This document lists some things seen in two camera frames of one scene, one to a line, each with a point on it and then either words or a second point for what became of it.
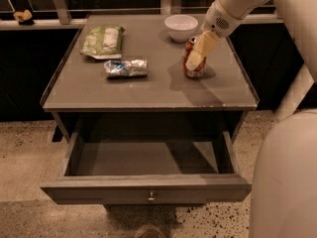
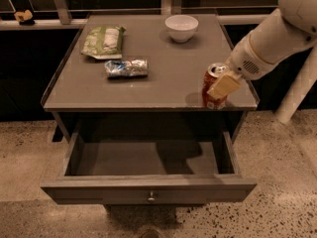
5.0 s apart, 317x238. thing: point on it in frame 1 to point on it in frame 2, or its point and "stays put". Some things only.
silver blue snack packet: [126, 68] stays put
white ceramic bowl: [180, 27] stays put
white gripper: [219, 19] to [244, 60]
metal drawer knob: [151, 198] stays put
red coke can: [199, 71] to [213, 71]
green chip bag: [103, 42] stays put
